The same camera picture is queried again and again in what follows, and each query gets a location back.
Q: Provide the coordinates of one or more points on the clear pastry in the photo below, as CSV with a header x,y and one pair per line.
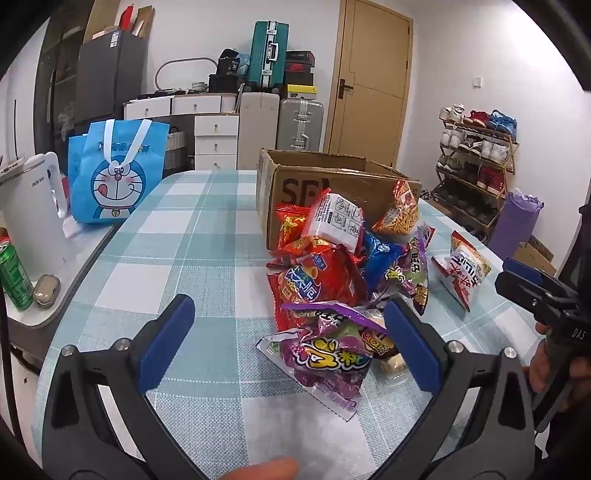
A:
x,y
392,364

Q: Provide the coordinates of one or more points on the small cardboard box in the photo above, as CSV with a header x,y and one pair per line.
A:
x,y
535,258

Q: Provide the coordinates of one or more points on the white suitcase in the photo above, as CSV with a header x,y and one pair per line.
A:
x,y
258,129

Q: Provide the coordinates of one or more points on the person's left hand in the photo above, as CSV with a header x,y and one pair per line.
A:
x,y
263,470

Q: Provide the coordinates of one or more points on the white drawer cabinet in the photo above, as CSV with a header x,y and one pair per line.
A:
x,y
216,141

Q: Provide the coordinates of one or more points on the wooden shoe rack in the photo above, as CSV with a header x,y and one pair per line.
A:
x,y
511,159

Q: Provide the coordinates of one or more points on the white red-edged snack packet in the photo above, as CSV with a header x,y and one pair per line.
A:
x,y
337,221

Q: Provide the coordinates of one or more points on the small red snack packet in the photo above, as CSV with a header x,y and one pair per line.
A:
x,y
291,226

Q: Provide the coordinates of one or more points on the brown cardboard box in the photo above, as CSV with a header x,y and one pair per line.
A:
x,y
295,184

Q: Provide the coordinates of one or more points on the oval metal hoop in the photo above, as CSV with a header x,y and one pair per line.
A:
x,y
159,74

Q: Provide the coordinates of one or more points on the orange noodle snack bag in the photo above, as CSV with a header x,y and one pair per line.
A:
x,y
399,212

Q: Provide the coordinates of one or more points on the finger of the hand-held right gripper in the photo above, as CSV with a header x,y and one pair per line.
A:
x,y
517,290
526,273

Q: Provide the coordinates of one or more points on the wooden door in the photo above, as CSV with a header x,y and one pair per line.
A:
x,y
369,92

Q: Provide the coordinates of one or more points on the black labelled box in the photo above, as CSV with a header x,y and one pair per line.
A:
x,y
228,62

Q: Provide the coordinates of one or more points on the green drink can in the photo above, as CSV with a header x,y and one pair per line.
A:
x,y
14,277

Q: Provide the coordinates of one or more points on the purple pink snack packet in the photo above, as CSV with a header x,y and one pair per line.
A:
x,y
323,355

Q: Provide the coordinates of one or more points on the large red snack bag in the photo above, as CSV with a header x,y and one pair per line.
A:
x,y
318,281

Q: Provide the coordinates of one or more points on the checked teal tablecloth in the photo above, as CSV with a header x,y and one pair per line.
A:
x,y
184,230

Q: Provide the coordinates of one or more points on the white electric kettle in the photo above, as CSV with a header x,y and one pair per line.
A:
x,y
32,217

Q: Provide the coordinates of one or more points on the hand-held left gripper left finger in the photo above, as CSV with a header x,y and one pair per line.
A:
x,y
168,341

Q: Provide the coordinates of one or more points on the person's right hand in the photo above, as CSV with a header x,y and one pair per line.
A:
x,y
535,376

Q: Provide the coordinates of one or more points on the black shoe box red logo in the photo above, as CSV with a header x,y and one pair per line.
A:
x,y
299,73

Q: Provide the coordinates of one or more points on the blue snack packet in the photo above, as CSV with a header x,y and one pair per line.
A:
x,y
381,258

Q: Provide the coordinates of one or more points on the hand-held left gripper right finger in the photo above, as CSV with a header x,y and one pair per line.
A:
x,y
411,348

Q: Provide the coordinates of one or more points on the open cardboard carton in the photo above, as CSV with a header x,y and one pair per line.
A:
x,y
144,23

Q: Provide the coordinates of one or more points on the dark glass-door cabinet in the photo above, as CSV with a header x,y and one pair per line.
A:
x,y
55,69

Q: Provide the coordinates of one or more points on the silver suitcase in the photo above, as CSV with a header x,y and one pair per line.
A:
x,y
300,124

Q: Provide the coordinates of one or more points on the collection of shelved sneakers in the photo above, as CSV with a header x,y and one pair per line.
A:
x,y
489,177

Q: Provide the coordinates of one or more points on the grey refrigerator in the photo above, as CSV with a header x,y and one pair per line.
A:
x,y
106,78

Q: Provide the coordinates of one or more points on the dark purple snack packet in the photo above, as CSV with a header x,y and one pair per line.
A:
x,y
415,272

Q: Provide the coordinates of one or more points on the white desk with drawers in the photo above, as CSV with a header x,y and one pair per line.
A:
x,y
198,105

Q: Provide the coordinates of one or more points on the white red lettered snack bag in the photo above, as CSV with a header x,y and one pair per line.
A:
x,y
461,272

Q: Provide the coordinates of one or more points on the flat labelled cardboard box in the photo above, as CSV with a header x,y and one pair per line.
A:
x,y
106,33

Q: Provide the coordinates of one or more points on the woven basket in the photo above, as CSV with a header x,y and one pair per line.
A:
x,y
176,150

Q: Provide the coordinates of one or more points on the grey side table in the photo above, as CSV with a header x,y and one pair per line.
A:
x,y
74,281

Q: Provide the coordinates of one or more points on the blue cartoon tote bag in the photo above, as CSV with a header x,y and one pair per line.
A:
x,y
115,184

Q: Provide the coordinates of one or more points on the striped round container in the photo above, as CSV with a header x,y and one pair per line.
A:
x,y
199,86

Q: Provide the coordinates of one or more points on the small beige oval case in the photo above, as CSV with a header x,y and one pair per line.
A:
x,y
46,290

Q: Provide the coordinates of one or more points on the teal suitcase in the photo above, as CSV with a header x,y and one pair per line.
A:
x,y
268,55

